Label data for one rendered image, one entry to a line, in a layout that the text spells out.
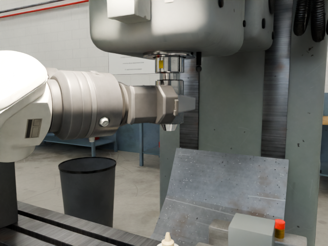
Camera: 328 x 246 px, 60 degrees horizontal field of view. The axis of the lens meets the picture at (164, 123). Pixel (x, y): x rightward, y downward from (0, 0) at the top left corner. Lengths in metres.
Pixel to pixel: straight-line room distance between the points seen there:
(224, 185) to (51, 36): 6.54
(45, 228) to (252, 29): 0.65
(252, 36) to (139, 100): 0.25
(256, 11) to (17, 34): 7.66
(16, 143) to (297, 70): 0.64
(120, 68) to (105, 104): 5.39
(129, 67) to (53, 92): 5.29
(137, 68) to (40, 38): 2.74
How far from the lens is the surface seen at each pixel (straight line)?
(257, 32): 0.54
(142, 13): 0.37
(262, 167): 0.80
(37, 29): 7.50
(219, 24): 0.38
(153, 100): 0.39
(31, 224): 0.83
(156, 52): 0.43
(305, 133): 0.79
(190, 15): 0.36
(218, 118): 0.83
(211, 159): 0.84
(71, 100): 0.34
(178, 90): 0.45
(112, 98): 0.36
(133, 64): 5.58
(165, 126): 0.46
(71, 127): 0.35
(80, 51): 6.45
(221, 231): 0.51
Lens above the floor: 1.25
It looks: 7 degrees down
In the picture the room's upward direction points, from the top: straight up
